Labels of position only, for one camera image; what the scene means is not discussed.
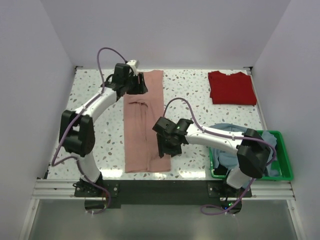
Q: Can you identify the pink t shirt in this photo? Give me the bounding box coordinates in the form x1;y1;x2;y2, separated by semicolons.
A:
123;70;171;173

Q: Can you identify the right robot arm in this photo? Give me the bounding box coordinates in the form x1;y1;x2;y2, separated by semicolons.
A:
152;116;276;197

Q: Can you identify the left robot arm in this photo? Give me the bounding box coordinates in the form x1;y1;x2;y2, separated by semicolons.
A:
54;60;148;198

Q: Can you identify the black garment in bin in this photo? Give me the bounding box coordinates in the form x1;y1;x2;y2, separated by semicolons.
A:
213;164;228;176

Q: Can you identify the blue grey t shirt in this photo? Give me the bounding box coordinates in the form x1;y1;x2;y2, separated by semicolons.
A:
210;123;281;177

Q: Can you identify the folded red t shirt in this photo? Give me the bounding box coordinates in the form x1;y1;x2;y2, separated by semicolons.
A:
208;71;257;106

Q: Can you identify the green plastic bin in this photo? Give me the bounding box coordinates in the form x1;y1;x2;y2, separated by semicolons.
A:
209;130;294;182

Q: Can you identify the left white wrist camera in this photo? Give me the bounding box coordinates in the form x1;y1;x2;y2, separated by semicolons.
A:
126;59;140;69

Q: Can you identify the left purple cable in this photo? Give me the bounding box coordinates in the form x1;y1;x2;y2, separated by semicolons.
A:
51;46;128;215

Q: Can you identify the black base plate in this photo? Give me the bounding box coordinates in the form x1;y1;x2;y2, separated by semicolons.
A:
72;179;252;214

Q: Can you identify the aluminium frame rail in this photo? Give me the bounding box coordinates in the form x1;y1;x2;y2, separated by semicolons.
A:
19;179;307;240

